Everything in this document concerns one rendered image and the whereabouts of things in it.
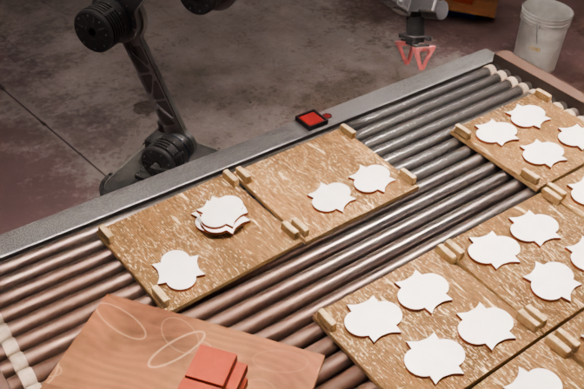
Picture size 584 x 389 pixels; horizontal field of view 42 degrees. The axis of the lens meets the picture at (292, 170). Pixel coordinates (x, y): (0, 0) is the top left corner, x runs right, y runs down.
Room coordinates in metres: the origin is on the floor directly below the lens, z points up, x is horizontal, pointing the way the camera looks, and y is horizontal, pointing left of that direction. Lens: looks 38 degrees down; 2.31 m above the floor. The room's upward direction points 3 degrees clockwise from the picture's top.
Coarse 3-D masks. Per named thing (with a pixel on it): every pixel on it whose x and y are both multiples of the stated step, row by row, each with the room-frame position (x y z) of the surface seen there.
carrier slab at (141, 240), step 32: (192, 192) 1.63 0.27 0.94; (224, 192) 1.64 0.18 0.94; (128, 224) 1.48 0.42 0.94; (160, 224) 1.49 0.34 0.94; (192, 224) 1.50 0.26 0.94; (256, 224) 1.51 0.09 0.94; (128, 256) 1.37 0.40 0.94; (160, 256) 1.37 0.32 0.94; (224, 256) 1.38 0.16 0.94; (256, 256) 1.39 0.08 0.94; (192, 288) 1.27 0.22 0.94
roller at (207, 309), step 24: (480, 168) 1.83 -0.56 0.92; (432, 192) 1.71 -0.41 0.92; (456, 192) 1.74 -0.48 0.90; (384, 216) 1.59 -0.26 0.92; (408, 216) 1.62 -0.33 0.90; (336, 240) 1.48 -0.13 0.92; (360, 240) 1.51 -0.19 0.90; (288, 264) 1.38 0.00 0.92; (312, 264) 1.41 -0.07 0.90; (240, 288) 1.29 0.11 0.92; (264, 288) 1.32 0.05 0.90; (192, 312) 1.21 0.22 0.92; (216, 312) 1.23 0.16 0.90
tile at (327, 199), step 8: (328, 184) 1.68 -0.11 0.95; (336, 184) 1.69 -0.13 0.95; (344, 184) 1.69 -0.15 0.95; (320, 192) 1.65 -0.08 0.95; (328, 192) 1.65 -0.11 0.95; (336, 192) 1.65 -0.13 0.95; (344, 192) 1.65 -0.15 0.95; (320, 200) 1.61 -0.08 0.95; (328, 200) 1.62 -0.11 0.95; (336, 200) 1.62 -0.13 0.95; (344, 200) 1.62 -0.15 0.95; (352, 200) 1.62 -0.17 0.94; (320, 208) 1.58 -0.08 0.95; (328, 208) 1.58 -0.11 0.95; (336, 208) 1.58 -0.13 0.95
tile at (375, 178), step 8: (360, 168) 1.76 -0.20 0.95; (368, 168) 1.77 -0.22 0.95; (376, 168) 1.77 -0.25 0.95; (384, 168) 1.77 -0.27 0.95; (352, 176) 1.73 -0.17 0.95; (360, 176) 1.73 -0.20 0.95; (368, 176) 1.73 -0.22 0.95; (376, 176) 1.73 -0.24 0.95; (384, 176) 1.73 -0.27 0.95; (360, 184) 1.69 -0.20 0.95; (368, 184) 1.69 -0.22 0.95; (376, 184) 1.70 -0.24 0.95; (384, 184) 1.70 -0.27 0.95; (360, 192) 1.67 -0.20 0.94; (368, 192) 1.66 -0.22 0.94
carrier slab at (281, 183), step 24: (312, 144) 1.89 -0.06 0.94; (336, 144) 1.89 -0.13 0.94; (360, 144) 1.90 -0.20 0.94; (264, 168) 1.75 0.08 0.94; (288, 168) 1.76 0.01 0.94; (312, 168) 1.76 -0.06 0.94; (336, 168) 1.77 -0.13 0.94; (264, 192) 1.65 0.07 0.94; (288, 192) 1.65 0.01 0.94; (312, 192) 1.66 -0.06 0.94; (384, 192) 1.67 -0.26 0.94; (408, 192) 1.69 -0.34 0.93; (288, 216) 1.55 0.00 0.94; (312, 216) 1.55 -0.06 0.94; (336, 216) 1.56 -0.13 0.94; (360, 216) 1.57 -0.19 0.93; (312, 240) 1.47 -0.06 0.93
